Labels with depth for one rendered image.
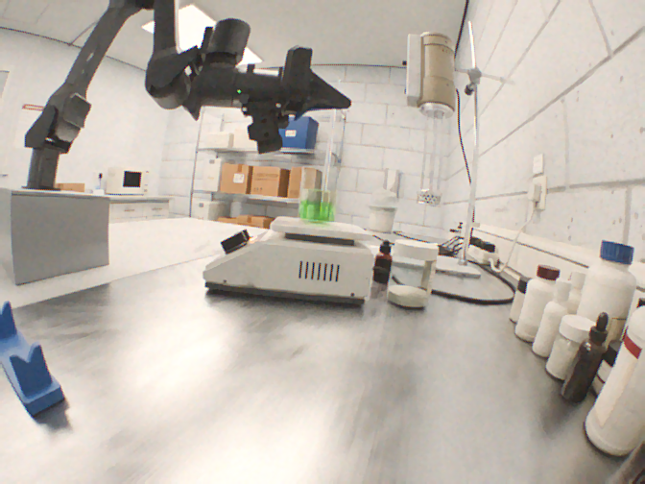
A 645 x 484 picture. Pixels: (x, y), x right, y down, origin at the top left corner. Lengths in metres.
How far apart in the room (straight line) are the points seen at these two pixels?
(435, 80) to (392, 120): 2.15
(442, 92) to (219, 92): 0.53
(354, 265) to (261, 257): 0.11
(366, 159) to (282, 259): 2.52
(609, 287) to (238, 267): 0.40
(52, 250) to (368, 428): 0.40
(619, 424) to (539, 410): 0.07
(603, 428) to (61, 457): 0.30
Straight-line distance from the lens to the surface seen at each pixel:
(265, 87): 0.38
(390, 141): 2.83
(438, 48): 0.81
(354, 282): 0.35
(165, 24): 0.47
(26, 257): 0.41
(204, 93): 0.39
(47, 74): 3.32
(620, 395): 0.22
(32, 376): 0.19
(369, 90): 3.01
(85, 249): 0.45
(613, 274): 0.32
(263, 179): 2.71
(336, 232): 0.34
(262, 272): 0.34
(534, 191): 0.78
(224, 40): 0.41
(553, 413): 0.25
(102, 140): 3.53
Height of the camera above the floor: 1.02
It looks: 8 degrees down
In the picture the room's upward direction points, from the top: 7 degrees clockwise
